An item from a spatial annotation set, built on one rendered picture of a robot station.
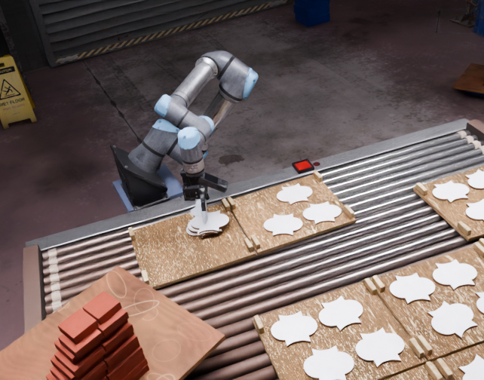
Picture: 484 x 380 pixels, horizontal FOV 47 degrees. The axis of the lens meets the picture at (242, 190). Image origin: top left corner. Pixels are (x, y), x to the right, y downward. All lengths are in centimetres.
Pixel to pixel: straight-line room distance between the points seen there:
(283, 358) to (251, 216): 69
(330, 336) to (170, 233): 78
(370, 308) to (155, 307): 68
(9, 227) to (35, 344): 246
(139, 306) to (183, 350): 24
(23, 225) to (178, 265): 227
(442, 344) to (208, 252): 86
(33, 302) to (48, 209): 220
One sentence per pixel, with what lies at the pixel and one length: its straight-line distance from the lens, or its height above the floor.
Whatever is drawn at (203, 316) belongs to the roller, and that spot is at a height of 91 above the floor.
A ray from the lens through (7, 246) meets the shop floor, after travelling 405.
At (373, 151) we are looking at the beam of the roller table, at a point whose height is 91.
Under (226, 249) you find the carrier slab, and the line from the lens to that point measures 207.
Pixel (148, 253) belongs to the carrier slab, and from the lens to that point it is 213.
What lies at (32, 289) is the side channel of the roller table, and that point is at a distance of 214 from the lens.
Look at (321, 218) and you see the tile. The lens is 216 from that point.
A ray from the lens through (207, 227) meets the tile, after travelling 212.
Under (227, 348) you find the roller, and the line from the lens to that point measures 180.
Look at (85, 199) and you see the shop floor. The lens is 422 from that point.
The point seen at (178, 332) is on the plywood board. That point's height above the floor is 104.
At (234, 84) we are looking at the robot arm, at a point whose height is 135.
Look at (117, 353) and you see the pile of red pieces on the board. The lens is 151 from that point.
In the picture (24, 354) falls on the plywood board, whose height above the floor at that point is 104.
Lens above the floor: 231
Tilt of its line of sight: 36 degrees down
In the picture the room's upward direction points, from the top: 7 degrees counter-clockwise
